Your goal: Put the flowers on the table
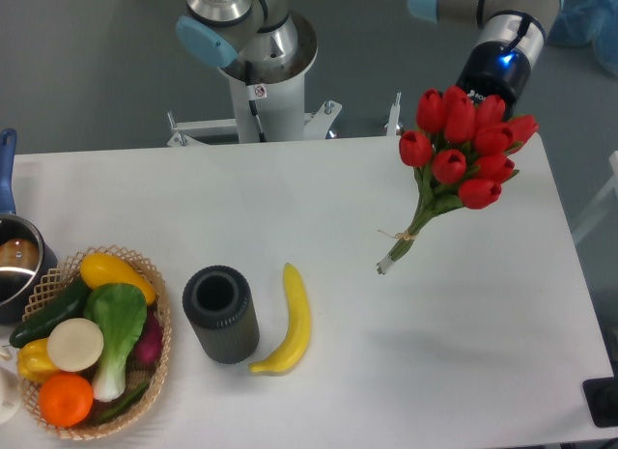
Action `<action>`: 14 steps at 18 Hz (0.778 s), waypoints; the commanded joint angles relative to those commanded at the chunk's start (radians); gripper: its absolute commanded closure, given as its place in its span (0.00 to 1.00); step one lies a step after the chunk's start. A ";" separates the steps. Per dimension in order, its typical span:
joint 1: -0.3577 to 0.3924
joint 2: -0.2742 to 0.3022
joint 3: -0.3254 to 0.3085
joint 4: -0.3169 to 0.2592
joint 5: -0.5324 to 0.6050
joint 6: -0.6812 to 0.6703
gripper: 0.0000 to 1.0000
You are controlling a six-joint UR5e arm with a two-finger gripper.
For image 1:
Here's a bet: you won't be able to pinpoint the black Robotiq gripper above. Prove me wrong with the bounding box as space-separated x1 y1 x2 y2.
457 12 545 120

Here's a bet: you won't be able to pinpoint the red tulip bouquet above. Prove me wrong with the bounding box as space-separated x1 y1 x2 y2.
377 86 539 275

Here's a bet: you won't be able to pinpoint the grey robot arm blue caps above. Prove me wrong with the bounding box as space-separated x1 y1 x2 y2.
176 0 565 114

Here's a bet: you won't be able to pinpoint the blue plastic bag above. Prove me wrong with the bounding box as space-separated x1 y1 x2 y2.
548 0 617 77

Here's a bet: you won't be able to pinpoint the yellow banana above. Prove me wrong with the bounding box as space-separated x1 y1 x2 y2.
248 263 312 375

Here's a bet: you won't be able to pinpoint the black device at table edge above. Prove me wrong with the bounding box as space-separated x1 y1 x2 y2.
582 377 617 428

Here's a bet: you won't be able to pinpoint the dark grey ribbed vase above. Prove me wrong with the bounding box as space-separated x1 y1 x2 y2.
183 266 260 364

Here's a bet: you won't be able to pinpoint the yellow squash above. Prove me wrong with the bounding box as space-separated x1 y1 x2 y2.
79 253 157 305

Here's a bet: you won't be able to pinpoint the green bok choy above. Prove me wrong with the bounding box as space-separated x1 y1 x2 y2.
84 283 147 403

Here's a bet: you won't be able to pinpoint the purple red onion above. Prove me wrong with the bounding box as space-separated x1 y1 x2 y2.
132 311 163 366

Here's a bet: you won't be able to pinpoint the woven wicker basket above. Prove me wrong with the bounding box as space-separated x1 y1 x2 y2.
18 245 172 441

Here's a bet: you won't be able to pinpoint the green cucumber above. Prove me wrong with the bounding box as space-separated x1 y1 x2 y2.
9 276 92 349

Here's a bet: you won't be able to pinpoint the green chili pepper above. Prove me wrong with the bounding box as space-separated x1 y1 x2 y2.
91 380 150 426

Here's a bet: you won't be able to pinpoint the white round radish slice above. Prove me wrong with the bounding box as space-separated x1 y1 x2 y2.
46 318 103 372

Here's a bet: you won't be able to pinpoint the orange fruit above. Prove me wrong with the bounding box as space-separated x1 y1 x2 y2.
38 373 94 427

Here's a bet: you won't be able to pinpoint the yellow bell pepper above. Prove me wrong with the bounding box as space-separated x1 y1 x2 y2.
17 338 60 383

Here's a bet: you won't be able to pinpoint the white garlic piece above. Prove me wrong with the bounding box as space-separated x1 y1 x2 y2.
0 346 13 361

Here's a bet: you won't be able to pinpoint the white frame at right edge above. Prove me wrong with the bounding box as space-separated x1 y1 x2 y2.
571 151 617 245

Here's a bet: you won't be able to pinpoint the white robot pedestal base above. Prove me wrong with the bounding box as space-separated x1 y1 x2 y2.
166 14 405 148

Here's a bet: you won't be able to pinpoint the blue saucepan with handle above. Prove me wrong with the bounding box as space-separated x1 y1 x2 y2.
1 128 57 325

